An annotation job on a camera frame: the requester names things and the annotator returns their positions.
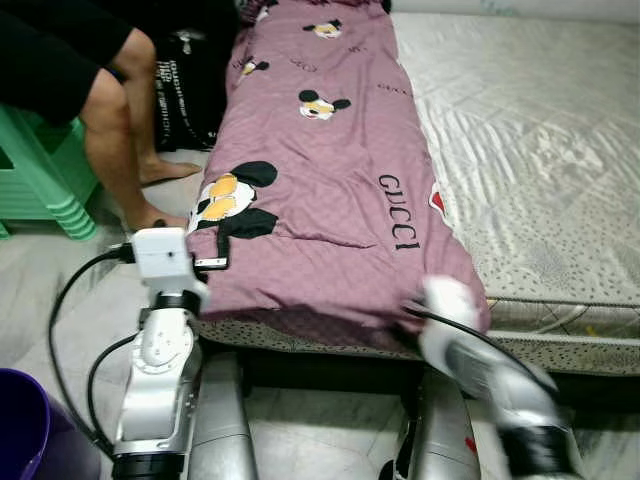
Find white quilted mattress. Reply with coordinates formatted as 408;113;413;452
200;10;640;376

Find silver right robot leg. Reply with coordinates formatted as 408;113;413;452
380;365;481;480

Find green plastic stool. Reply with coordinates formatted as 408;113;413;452
0;105;101;241

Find silver robot leg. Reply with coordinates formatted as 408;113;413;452
380;365;481;480
185;345;259;480

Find black bag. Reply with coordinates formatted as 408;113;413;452
150;25;241;151

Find silver left robot leg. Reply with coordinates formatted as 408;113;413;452
185;345;259;480

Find seated person in black shorts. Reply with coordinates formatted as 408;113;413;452
0;0;201;231

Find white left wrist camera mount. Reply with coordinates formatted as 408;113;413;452
130;228;211;306

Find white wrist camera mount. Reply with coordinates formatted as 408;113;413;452
418;275;481;361
130;228;211;306

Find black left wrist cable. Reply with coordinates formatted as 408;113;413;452
48;245;136;456

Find purple plastic bin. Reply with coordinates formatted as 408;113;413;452
0;368;101;480

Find pink cartoon mouse blanket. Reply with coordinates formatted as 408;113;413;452
185;0;491;351

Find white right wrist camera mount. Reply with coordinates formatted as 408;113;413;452
418;275;481;361

